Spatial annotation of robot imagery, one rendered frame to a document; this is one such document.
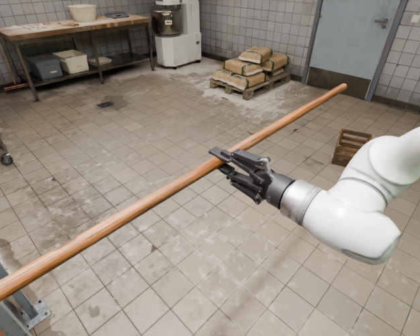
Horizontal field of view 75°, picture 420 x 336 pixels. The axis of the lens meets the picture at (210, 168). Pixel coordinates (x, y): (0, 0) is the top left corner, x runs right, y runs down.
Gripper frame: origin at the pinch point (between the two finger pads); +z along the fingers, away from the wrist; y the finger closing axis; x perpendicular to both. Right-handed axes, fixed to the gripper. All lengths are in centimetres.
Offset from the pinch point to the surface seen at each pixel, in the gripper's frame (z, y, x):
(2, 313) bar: 36, 45, -60
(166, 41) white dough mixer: 395, 65, 287
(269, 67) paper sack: 198, 83, 334
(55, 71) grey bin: 429, 85, 95
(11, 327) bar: 36, 53, -61
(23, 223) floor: 167, 118, -42
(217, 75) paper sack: 256, 95, 275
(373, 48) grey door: 78, 47, 399
